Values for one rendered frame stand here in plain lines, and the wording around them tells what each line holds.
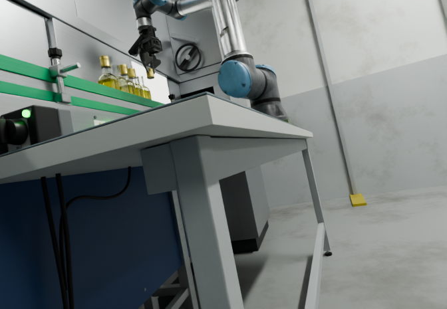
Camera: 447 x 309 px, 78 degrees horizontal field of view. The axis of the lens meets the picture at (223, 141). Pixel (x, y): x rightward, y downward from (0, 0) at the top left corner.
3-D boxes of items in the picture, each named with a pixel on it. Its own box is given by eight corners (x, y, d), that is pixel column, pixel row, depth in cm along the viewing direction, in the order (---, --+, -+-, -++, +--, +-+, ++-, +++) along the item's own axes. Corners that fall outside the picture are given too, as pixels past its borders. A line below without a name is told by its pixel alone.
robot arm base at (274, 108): (292, 125, 110) (287, 100, 111) (287, 120, 96) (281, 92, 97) (256, 132, 115) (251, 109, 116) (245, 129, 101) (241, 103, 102)
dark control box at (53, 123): (46, 159, 56) (40, 119, 57) (78, 151, 54) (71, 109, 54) (4, 161, 48) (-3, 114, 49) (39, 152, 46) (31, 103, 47)
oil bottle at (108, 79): (114, 129, 108) (106, 77, 110) (127, 127, 107) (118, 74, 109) (105, 129, 103) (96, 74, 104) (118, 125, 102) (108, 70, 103)
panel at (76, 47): (172, 125, 187) (163, 77, 189) (176, 124, 186) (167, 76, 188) (60, 108, 100) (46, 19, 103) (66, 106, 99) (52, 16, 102)
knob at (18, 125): (10, 147, 48) (-11, 147, 45) (6, 122, 48) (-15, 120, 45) (30, 141, 47) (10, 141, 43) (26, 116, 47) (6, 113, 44)
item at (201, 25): (209, 107, 280) (193, 23, 286) (245, 98, 270) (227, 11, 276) (180, 95, 213) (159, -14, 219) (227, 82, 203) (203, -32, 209)
